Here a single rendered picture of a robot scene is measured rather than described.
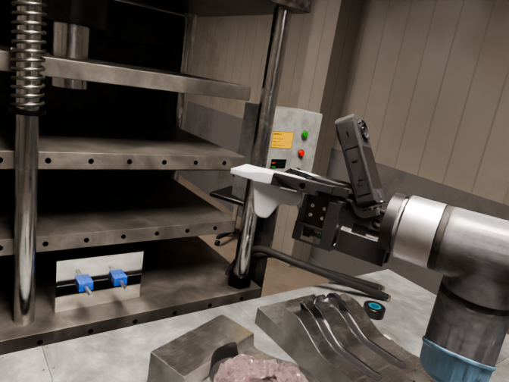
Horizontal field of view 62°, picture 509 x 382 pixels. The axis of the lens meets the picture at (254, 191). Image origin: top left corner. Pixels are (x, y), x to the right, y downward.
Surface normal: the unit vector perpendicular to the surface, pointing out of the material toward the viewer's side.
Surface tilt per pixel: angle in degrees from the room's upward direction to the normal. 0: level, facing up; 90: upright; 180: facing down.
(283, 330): 90
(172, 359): 0
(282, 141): 90
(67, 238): 90
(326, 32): 90
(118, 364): 0
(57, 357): 0
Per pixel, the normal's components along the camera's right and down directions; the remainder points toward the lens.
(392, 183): -0.84, 0.01
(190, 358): 0.15, -0.95
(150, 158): 0.57, 0.30
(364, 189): -0.52, 0.02
